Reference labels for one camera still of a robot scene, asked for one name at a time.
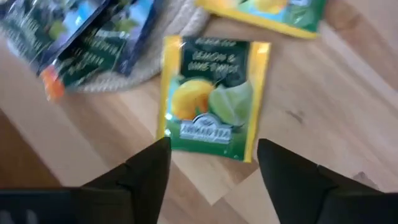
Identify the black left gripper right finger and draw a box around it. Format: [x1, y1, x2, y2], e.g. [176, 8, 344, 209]
[256, 138, 382, 224]

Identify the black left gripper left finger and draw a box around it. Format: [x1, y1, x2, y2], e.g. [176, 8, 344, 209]
[82, 136, 173, 224]

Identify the lemon lime tea packet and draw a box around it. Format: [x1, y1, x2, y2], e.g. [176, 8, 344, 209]
[195, 0, 328, 40]
[156, 34, 272, 164]

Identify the peach tea packet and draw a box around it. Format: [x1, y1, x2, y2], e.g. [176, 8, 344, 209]
[40, 64, 67, 103]

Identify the round woven white placemat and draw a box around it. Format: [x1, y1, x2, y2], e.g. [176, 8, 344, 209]
[67, 0, 213, 94]

